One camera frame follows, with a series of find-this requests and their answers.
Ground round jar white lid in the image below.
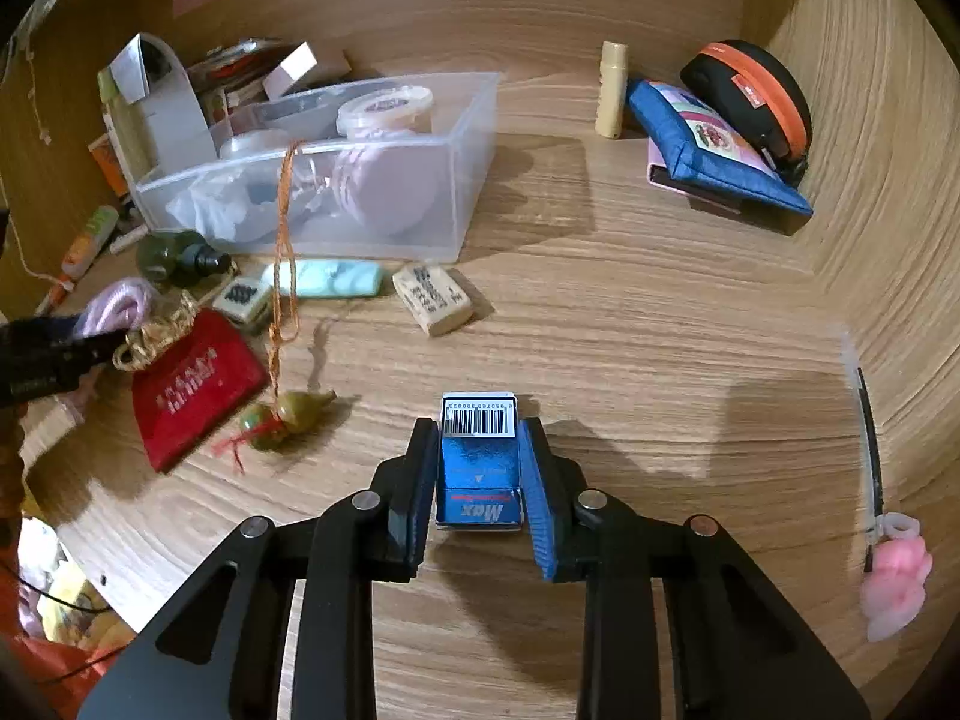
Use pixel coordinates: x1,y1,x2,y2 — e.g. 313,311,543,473
336,82,436,141

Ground crumpled white plastic bag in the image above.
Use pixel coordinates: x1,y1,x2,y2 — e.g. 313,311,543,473
166,171,251,239

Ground small white box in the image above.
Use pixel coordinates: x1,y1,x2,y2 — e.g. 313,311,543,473
262,41,318,101

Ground blue staple box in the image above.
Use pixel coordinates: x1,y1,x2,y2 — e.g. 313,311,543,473
434,392,524,534

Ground clear plastic storage box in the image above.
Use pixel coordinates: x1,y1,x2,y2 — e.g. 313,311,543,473
130,71,503,260

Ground mint green eraser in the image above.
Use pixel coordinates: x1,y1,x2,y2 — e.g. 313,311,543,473
259,257,384,300

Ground pink notebook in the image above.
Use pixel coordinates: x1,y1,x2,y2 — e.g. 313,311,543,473
646,162,808,236

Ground white rectangular eraser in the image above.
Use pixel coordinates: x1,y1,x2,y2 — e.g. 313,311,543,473
391,262,476,338

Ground red drawstring pouch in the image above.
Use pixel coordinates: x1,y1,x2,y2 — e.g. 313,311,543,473
112,298,272,474

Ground wooden desktop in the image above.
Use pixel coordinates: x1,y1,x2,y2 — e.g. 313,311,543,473
30,67,901,720

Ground black orange round case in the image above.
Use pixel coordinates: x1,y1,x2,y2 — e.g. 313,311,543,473
679,39,814,185

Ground pink cord bundle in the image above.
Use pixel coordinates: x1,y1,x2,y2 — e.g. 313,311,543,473
73,277,155,340

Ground white cardboard stand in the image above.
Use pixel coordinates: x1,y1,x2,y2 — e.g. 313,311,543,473
97,31,215,182

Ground green gourd charm orange cord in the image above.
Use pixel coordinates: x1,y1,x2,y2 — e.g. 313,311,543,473
216,139,339,475

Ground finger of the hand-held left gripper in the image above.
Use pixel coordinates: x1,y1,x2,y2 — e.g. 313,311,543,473
0,315,142,410

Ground pale yellow lip balm tube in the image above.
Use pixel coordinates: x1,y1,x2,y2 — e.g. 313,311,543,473
595,40,630,140

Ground small box black spiral print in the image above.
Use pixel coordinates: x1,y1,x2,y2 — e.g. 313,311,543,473
211,277,273,332

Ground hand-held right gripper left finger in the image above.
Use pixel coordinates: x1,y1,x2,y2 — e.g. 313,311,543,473
78,419,440,720

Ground carrot shaped pen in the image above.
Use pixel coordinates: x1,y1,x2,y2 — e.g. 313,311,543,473
33,204,122,316

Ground yellow plush toy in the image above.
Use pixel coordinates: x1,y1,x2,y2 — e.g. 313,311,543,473
36,559,122,650

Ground red printed packet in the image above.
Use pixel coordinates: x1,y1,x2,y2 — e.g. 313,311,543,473
186,37,302,122

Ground blue zipper pouch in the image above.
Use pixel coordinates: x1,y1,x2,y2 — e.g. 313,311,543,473
625,78,815,223

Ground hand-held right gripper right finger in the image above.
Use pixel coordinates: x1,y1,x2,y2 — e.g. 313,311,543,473
520,415,872,720

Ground dark green glass bottle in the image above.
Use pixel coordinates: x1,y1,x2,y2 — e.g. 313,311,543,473
136,230,234,290

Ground pink round container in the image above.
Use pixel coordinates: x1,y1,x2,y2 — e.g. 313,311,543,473
328,141,445,235

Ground orange cloth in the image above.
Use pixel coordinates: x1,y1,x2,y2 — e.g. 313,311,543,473
0,510,137,720

